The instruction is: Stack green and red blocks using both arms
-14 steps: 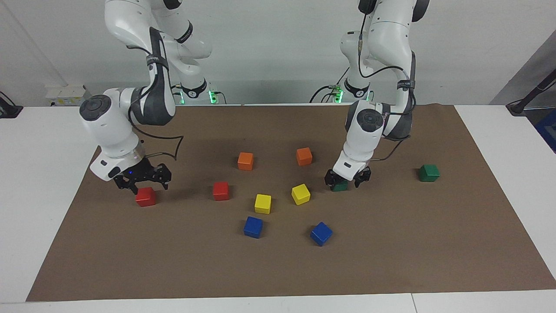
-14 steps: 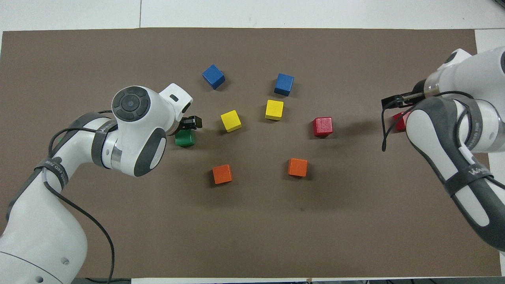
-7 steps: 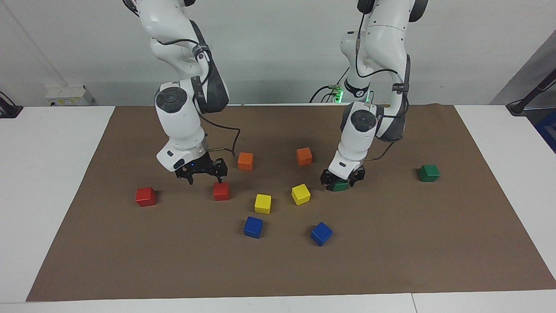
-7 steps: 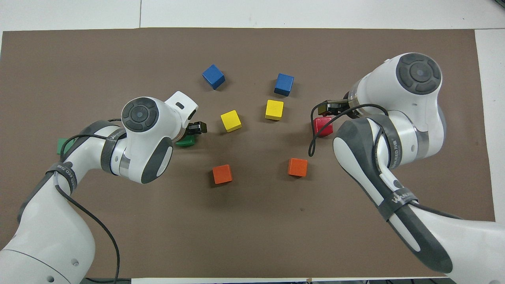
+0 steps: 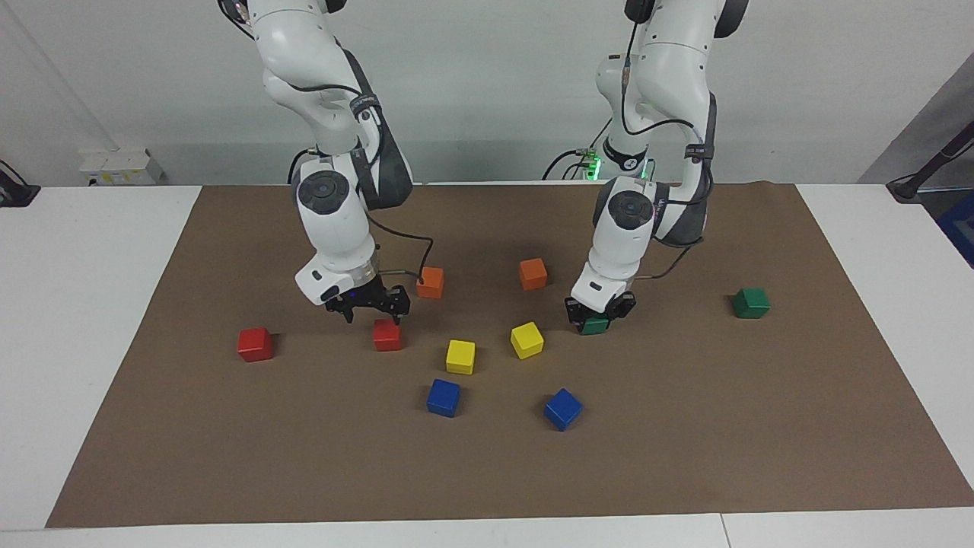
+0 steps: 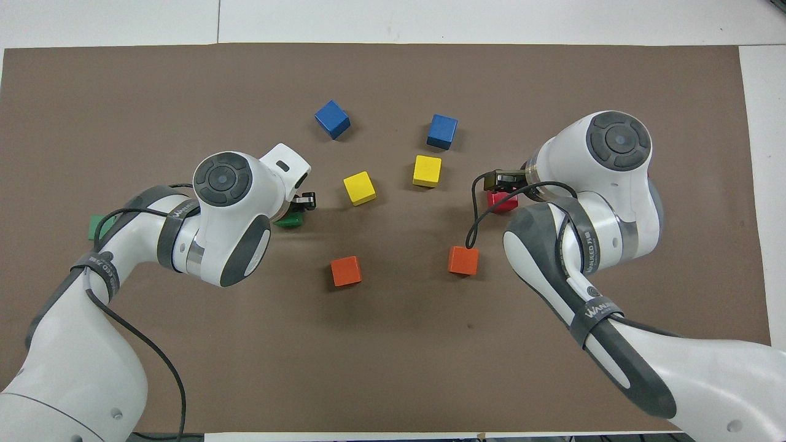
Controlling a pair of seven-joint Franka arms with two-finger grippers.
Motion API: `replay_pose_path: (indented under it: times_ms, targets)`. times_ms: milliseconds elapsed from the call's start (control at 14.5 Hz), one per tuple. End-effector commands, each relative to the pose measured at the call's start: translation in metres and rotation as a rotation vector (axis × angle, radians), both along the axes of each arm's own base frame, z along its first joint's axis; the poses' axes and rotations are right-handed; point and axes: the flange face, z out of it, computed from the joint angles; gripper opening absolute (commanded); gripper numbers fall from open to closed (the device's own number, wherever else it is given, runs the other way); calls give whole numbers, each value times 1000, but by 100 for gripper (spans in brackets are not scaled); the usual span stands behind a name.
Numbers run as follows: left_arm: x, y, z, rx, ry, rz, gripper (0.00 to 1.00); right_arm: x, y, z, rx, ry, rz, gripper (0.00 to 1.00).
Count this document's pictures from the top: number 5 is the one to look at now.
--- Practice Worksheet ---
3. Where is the black stand leg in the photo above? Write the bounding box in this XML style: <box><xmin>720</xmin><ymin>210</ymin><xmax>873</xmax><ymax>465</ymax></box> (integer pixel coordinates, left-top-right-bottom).
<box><xmin>886</xmin><ymin>122</ymin><xmax>974</xmax><ymax>203</ymax></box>

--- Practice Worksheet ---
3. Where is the black clamp mount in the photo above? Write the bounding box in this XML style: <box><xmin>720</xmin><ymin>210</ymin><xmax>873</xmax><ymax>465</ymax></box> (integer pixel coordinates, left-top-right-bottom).
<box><xmin>0</xmin><ymin>160</ymin><xmax>40</xmax><ymax>208</ymax></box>

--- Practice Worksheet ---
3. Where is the blue crate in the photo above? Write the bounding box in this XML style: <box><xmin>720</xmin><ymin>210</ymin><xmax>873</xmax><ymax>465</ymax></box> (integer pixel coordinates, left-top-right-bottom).
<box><xmin>937</xmin><ymin>190</ymin><xmax>974</xmax><ymax>269</ymax></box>

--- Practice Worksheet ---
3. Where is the black right base cable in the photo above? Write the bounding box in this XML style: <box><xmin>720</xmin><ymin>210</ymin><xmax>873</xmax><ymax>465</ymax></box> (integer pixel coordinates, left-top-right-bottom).
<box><xmin>287</xmin><ymin>148</ymin><xmax>317</xmax><ymax>185</ymax></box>

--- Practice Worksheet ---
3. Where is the black left base cable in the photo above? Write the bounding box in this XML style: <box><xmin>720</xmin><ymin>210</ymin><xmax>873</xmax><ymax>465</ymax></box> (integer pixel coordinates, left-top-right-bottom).
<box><xmin>542</xmin><ymin>120</ymin><xmax>614</xmax><ymax>182</ymax></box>

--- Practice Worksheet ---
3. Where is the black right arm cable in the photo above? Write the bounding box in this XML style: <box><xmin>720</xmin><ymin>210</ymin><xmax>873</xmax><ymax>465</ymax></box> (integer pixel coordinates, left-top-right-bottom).
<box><xmin>289</xmin><ymin>76</ymin><xmax>435</xmax><ymax>281</ymax></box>

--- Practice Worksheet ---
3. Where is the brown table mat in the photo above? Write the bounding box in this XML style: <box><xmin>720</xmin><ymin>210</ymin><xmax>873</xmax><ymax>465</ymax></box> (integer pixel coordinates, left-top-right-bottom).
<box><xmin>46</xmin><ymin>183</ymin><xmax>974</xmax><ymax>528</ymax></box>

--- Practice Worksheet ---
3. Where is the blue wooden block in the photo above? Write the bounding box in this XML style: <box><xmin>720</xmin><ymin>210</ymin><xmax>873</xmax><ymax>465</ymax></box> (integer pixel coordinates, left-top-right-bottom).
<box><xmin>543</xmin><ymin>388</ymin><xmax>584</xmax><ymax>432</ymax></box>
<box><xmin>426</xmin><ymin>378</ymin><xmax>462</xmax><ymax>418</ymax></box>

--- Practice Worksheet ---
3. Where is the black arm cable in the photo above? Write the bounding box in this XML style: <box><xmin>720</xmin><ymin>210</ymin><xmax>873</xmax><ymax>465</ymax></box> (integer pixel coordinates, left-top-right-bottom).
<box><xmin>289</xmin><ymin>76</ymin><xmax>435</xmax><ymax>281</ymax></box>
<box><xmin>619</xmin><ymin>19</ymin><xmax>716</xmax><ymax>282</ymax></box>

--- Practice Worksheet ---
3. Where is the black base cable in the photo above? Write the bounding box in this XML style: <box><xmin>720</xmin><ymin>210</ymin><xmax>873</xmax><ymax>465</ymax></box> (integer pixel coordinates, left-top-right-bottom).
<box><xmin>542</xmin><ymin>120</ymin><xmax>614</xmax><ymax>182</ymax></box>
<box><xmin>287</xmin><ymin>148</ymin><xmax>317</xmax><ymax>185</ymax></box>

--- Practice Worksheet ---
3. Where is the yellow wooden block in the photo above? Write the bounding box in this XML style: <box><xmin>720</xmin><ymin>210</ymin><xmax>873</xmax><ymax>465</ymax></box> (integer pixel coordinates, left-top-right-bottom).
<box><xmin>445</xmin><ymin>339</ymin><xmax>477</xmax><ymax>376</ymax></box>
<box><xmin>510</xmin><ymin>321</ymin><xmax>546</xmax><ymax>360</ymax></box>

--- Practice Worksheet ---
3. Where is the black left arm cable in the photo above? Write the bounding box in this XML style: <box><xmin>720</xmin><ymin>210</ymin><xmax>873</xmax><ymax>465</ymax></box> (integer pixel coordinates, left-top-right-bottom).
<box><xmin>619</xmin><ymin>19</ymin><xmax>716</xmax><ymax>282</ymax></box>

